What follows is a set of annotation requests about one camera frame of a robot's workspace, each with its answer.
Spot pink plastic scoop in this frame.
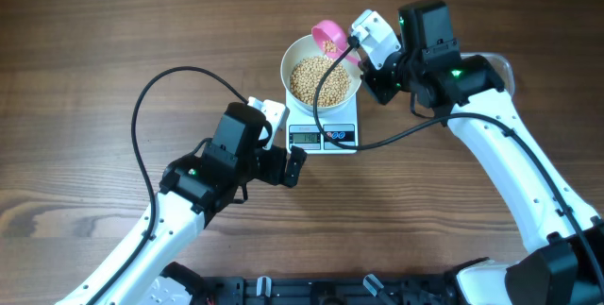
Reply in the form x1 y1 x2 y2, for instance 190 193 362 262
310 20 349 59

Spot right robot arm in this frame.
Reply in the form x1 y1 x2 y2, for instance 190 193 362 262
350 0 603 304

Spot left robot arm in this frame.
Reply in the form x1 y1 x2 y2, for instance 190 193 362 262
62 98 307 304

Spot white digital kitchen scale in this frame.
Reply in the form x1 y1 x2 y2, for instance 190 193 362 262
285 93 360 156

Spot soybeans in scoop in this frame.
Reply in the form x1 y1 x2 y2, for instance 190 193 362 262
322 40 338 54

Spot soybeans in bowl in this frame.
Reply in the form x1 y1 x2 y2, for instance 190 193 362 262
289 55 352 109

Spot white bowl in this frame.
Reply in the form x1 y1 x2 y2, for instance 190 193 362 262
280 35 361 115

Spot clear plastic container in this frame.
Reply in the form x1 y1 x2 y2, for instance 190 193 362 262
461 52 515 96

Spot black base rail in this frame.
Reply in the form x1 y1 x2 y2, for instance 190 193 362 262
159 262 473 305

